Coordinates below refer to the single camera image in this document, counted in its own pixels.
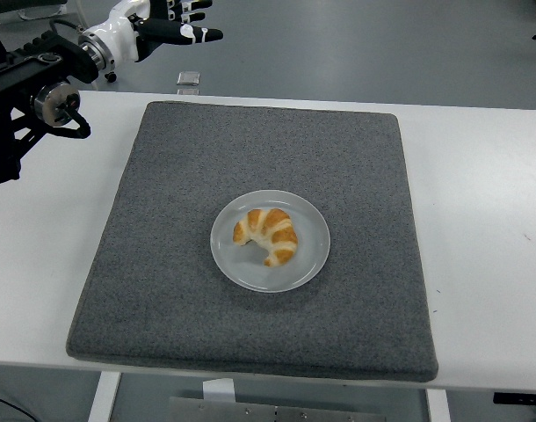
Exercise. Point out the black control box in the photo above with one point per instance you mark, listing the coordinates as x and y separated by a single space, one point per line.
520 398

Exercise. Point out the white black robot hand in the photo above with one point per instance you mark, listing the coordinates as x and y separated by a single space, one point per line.
118 31

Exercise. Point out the golden croissant bread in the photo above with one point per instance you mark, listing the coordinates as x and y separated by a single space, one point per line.
272 237

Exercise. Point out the silver floor socket box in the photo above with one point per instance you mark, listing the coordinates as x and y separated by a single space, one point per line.
189 78

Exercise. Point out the grey metal plate with screws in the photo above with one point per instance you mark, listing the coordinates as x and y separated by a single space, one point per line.
233 412

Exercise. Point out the grey felt mat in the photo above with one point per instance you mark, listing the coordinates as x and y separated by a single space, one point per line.
259 329

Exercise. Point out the round grey plate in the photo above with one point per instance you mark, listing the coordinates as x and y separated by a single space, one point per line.
312 246

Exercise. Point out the white table leg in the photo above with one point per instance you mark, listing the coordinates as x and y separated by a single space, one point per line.
438 406
103 397

